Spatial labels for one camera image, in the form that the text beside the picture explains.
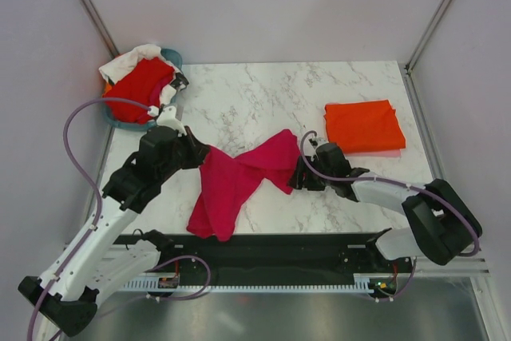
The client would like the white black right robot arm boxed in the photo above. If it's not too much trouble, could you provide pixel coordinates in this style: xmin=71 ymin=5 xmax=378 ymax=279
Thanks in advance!
xmin=288 ymin=139 xmax=482 ymax=272

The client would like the red t shirt in basket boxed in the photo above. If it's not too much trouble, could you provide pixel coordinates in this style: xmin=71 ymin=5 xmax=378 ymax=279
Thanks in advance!
xmin=104 ymin=58 xmax=174 ymax=125

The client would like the aluminium frame rail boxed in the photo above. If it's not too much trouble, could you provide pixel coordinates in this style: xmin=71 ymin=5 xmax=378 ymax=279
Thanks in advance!
xmin=414 ymin=256 xmax=490 ymax=278

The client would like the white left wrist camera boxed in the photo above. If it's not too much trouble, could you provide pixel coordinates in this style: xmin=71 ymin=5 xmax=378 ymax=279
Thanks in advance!
xmin=147 ymin=105 xmax=186 ymax=135

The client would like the magenta t shirt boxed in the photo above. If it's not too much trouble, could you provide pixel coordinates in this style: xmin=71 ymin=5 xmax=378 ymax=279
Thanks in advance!
xmin=186 ymin=129 xmax=299 ymax=241

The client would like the teal laundry basket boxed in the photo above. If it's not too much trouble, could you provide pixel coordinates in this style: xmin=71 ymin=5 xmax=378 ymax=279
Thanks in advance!
xmin=99 ymin=44 xmax=188 ymax=131

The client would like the white black t shirt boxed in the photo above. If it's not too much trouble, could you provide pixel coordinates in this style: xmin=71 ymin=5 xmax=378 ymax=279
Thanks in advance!
xmin=99 ymin=44 xmax=189 ymax=106

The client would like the white slotted cable duct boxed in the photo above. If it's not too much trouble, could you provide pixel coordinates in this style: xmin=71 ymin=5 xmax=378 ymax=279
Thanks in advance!
xmin=120 ymin=274 xmax=395 ymax=295

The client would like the right aluminium corner post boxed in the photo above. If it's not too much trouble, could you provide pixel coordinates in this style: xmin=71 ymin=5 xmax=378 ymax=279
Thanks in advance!
xmin=402 ymin=0 xmax=478 ymax=74

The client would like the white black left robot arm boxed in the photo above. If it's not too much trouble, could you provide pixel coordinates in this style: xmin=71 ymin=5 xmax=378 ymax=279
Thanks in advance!
xmin=18 ymin=126 xmax=210 ymax=337

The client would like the folded orange t shirt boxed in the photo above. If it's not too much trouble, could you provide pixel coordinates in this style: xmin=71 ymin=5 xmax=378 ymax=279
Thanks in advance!
xmin=324 ymin=100 xmax=406 ymax=154

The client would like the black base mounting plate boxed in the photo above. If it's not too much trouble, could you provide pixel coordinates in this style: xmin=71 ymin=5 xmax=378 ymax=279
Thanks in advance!
xmin=116 ymin=230 xmax=412 ymax=288

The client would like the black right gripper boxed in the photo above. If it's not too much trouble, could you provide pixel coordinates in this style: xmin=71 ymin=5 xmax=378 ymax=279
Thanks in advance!
xmin=286 ymin=156 xmax=335 ymax=192

